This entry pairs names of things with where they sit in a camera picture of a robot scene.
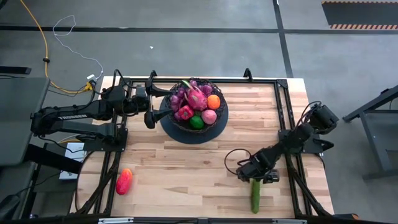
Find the pale purple grape bunch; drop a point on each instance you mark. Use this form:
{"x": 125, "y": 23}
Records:
{"x": 174, "y": 101}

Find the hazard striped floor mat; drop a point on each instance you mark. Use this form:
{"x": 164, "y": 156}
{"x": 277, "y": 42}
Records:
{"x": 360, "y": 14}

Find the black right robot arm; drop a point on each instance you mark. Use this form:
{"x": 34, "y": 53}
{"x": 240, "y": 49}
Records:
{"x": 298, "y": 137}

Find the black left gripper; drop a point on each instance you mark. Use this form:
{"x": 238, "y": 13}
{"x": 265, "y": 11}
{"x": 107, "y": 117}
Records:
{"x": 140, "y": 101}

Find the red bell pepper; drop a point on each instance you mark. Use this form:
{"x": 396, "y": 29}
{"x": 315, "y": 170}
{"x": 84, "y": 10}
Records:
{"x": 186, "y": 112}

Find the red orange mango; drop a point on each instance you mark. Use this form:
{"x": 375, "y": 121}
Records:
{"x": 123, "y": 183}

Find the green lime fruit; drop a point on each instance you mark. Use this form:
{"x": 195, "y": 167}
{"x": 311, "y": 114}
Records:
{"x": 196, "y": 123}

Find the black support beam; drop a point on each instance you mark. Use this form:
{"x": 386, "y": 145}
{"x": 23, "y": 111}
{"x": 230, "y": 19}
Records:
{"x": 53, "y": 158}

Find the orange fruit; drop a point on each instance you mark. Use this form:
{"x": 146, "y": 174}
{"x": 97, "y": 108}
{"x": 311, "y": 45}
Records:
{"x": 214, "y": 102}

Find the pink peach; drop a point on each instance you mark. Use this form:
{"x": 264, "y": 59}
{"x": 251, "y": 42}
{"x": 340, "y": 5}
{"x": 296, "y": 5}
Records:
{"x": 209, "y": 117}

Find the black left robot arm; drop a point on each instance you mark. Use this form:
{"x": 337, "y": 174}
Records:
{"x": 77, "y": 116}

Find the green cucumber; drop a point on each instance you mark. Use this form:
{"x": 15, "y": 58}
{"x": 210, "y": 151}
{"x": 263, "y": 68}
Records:
{"x": 255, "y": 199}

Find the white power box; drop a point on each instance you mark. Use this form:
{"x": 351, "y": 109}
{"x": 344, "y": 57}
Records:
{"x": 73, "y": 155}

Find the white power adapter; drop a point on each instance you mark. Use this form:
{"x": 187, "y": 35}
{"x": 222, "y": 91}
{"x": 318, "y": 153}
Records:
{"x": 91, "y": 77}

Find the pink dragon fruit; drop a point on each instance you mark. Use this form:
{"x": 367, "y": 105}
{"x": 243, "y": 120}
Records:
{"x": 196, "y": 99}

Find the silver aluminium bracket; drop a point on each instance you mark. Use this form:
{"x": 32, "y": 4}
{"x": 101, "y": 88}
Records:
{"x": 289, "y": 221}
{"x": 115, "y": 221}

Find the grey side desk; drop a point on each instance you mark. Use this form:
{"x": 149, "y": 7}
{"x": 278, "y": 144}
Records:
{"x": 21, "y": 121}

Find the black legged side desk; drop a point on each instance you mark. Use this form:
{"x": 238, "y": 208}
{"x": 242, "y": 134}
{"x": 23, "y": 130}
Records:
{"x": 379, "y": 137}

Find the black metal table frame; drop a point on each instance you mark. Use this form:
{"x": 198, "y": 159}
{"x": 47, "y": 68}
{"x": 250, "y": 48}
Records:
{"x": 248, "y": 81}

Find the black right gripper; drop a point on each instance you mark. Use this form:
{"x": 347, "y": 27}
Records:
{"x": 255, "y": 169}

